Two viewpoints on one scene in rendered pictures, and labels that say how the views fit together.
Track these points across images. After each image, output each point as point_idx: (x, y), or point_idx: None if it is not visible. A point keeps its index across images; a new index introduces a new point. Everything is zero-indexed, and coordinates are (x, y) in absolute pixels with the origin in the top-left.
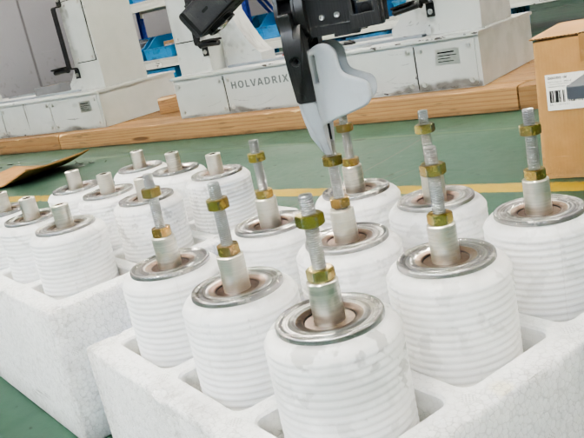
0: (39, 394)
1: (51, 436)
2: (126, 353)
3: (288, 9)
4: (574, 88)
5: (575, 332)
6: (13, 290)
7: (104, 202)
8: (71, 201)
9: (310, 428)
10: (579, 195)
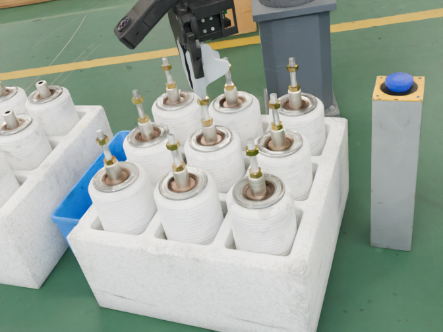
0: None
1: (3, 293)
2: (101, 232)
3: (188, 29)
4: (257, 16)
5: (329, 160)
6: None
7: None
8: None
9: (266, 242)
10: (219, 53)
